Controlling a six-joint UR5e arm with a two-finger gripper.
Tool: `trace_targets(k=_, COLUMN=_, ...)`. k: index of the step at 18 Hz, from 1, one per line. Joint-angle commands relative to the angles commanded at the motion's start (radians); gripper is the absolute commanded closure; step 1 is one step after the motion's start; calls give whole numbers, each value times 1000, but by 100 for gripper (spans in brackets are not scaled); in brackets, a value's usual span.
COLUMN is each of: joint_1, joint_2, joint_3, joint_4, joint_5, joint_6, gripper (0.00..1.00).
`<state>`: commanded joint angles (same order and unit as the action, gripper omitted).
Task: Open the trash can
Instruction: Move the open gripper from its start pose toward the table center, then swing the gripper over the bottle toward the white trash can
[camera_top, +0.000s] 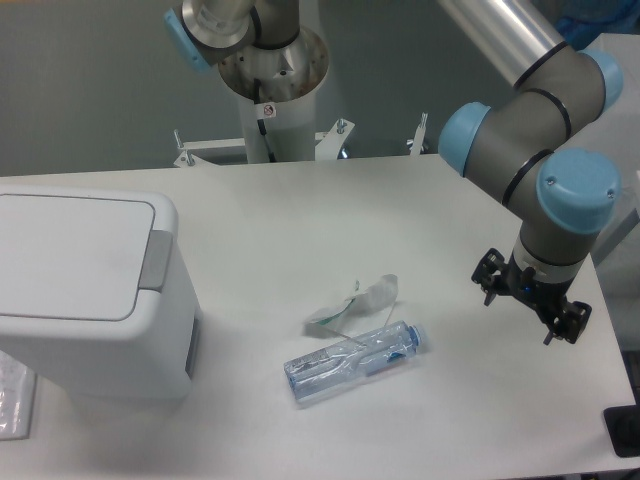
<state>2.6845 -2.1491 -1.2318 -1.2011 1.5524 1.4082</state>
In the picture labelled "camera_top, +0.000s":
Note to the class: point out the white plastic trash can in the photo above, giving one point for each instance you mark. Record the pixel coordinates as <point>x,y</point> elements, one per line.
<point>95,294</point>

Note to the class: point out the crushed clear plastic bottle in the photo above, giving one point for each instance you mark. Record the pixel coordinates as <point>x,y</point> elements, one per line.
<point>354,358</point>

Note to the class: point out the blue plastic bag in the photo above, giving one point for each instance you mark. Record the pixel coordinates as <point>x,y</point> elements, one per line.
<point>580,33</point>

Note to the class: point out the black device at edge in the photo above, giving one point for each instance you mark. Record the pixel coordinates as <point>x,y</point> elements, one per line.
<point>622,424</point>

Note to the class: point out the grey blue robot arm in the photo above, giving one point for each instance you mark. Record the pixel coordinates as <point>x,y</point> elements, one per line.
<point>517,154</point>

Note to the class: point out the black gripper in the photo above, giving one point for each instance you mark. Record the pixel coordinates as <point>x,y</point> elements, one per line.
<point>564,320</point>

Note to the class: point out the crumpled white plastic wrapper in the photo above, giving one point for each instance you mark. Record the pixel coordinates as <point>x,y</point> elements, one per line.
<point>364,310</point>

